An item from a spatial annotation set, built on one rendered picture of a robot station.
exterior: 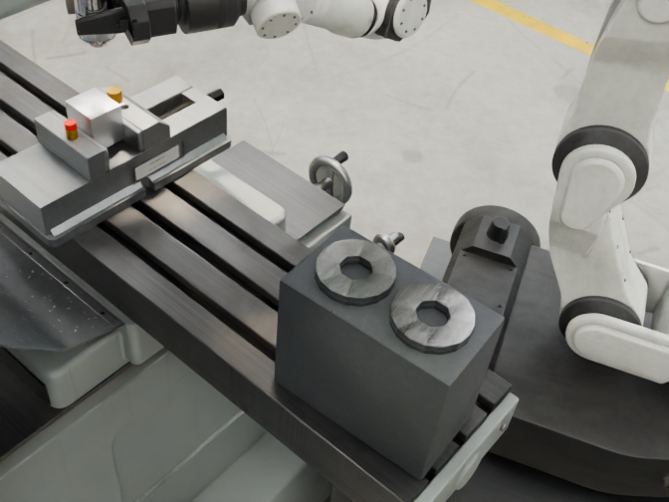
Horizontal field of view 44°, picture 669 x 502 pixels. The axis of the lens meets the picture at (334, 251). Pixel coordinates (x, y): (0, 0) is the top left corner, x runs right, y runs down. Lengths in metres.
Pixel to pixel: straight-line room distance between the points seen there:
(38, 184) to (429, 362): 0.63
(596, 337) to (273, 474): 0.74
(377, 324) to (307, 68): 2.50
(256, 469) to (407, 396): 0.98
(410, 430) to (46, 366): 0.55
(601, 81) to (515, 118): 1.96
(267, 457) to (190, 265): 0.76
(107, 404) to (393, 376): 0.58
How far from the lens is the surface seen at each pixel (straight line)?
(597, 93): 1.29
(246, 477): 1.83
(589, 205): 1.34
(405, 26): 1.34
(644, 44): 1.22
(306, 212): 1.56
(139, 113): 1.27
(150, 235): 1.23
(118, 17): 1.11
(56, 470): 1.36
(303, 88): 3.20
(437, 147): 2.99
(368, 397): 0.94
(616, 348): 1.54
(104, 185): 1.24
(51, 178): 1.23
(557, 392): 1.60
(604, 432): 1.58
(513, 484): 1.67
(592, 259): 1.47
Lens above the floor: 1.79
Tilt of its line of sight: 45 degrees down
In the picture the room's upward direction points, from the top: 7 degrees clockwise
